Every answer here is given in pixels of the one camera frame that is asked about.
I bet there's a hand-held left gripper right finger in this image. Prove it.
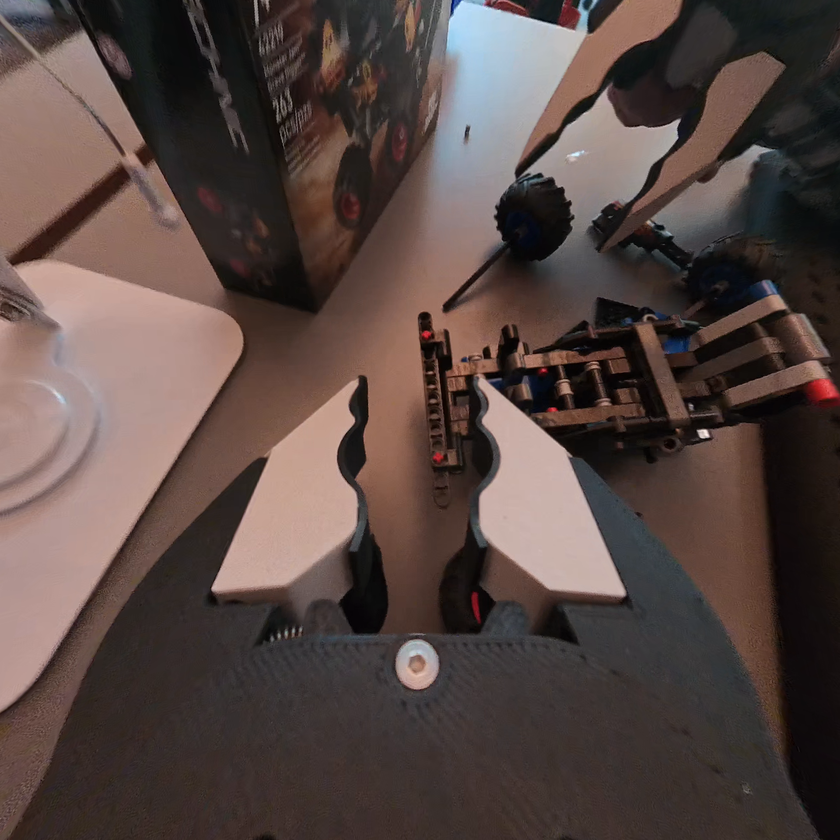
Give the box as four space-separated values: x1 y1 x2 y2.
438 376 629 634

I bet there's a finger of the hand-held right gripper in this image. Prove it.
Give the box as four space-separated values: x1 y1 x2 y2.
515 0 686 178
598 51 787 253

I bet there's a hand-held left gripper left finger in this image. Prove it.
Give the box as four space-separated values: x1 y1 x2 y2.
210 376 389 634

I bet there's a toy brick monster truck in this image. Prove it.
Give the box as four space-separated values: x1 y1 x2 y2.
416 298 840 509

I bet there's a person's right hand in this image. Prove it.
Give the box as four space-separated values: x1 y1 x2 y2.
607 59 703 129

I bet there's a black tyre blue hub wheel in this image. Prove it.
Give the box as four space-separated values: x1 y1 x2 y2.
686 235 785 309
441 172 575 312

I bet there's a white tilted board stand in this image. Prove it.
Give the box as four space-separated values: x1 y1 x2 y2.
0 0 245 713

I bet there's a black perforated seat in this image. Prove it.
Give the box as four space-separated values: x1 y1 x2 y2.
761 151 840 802

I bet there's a toy set cardboard box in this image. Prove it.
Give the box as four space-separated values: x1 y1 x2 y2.
69 0 454 312

